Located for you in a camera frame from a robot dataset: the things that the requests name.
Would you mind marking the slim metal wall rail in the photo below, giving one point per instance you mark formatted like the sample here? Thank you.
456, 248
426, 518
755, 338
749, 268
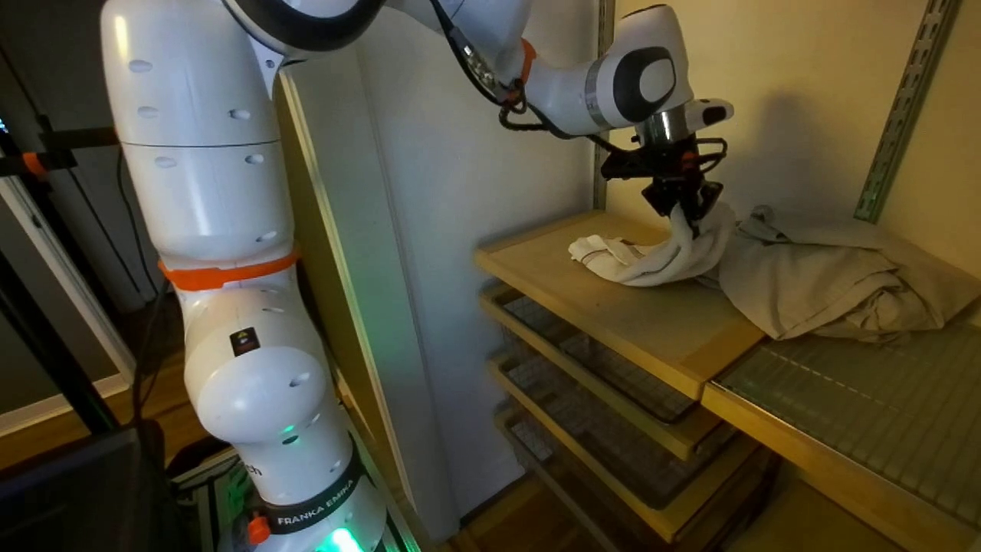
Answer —
602, 92

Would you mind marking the solid wooden shelf board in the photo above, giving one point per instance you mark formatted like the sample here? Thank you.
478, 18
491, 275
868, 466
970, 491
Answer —
634, 303

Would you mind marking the wide wooden shelf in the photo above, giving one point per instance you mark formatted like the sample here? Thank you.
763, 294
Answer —
817, 440

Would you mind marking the white kitchen towel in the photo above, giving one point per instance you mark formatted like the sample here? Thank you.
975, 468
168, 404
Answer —
664, 258

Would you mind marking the grey ribbed shelf mat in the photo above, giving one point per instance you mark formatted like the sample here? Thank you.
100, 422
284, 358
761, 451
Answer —
877, 409

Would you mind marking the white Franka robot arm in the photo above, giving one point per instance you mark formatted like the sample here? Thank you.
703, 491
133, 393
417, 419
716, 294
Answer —
204, 134

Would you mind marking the black stand frame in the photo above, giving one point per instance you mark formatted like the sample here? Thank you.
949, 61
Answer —
49, 343

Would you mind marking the black monitor box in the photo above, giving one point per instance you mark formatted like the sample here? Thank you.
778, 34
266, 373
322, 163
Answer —
71, 495

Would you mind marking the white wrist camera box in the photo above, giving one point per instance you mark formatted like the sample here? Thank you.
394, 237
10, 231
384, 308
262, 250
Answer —
711, 112

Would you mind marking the wooden tray with mesh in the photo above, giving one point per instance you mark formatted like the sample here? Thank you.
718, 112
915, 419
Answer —
602, 440
554, 466
588, 358

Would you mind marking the white framed board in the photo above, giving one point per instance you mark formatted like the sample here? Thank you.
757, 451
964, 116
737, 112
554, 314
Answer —
63, 295

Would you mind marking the perforated metal wall rail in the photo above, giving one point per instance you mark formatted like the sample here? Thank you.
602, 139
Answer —
904, 112

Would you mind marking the tall white panel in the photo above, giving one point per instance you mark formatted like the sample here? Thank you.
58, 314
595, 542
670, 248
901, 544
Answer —
440, 255

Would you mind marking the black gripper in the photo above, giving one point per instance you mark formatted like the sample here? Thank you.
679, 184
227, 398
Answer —
670, 171

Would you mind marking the beige crumpled cloth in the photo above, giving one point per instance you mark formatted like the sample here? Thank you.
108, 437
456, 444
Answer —
837, 281

